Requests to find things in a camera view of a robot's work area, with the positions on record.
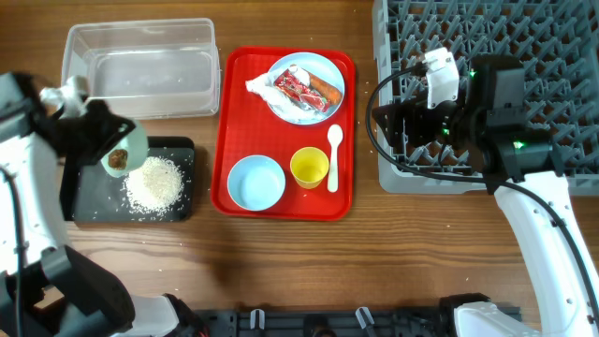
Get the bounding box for black waste tray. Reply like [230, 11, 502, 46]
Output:
[60, 136, 195, 223]

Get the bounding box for white plastic spoon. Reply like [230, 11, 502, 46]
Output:
[328, 125, 343, 193]

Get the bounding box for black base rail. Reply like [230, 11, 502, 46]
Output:
[197, 307, 457, 337]

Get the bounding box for white crumpled napkin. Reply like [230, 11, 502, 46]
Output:
[245, 72, 312, 122]

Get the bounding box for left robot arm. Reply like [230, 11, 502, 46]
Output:
[1, 72, 182, 336]

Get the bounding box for red snack wrapper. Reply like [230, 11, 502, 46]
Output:
[274, 65, 329, 112]

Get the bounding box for light blue plate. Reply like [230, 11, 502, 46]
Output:
[267, 51, 345, 125]

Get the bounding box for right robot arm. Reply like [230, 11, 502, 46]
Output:
[365, 51, 598, 336]

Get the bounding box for red plastic tray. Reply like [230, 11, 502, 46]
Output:
[211, 46, 357, 221]

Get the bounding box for orange carrot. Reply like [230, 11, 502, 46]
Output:
[309, 72, 343, 105]

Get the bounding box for light blue bowl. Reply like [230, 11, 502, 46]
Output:
[226, 154, 286, 212]

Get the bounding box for grey dishwasher rack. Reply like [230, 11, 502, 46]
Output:
[372, 0, 598, 196]

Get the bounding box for mint green bowl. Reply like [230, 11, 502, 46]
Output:
[101, 121, 149, 178]

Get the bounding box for clear plastic bin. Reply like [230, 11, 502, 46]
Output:
[61, 18, 221, 120]

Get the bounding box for white rice pile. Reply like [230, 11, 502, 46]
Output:
[124, 156, 183, 215]

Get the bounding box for brown food scrap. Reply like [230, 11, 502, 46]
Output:
[108, 149, 128, 170]

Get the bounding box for yellow plastic cup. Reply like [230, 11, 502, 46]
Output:
[290, 147, 329, 189]

